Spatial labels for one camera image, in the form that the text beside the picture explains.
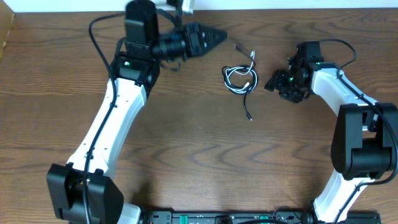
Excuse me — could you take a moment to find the white cable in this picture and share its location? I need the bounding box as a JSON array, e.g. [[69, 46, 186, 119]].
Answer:
[[224, 50, 259, 94]]

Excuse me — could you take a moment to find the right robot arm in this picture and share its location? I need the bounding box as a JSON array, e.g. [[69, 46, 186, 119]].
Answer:
[[264, 40, 397, 223]]

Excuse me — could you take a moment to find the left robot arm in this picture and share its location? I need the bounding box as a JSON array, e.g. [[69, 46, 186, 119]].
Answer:
[[47, 0, 228, 224]]

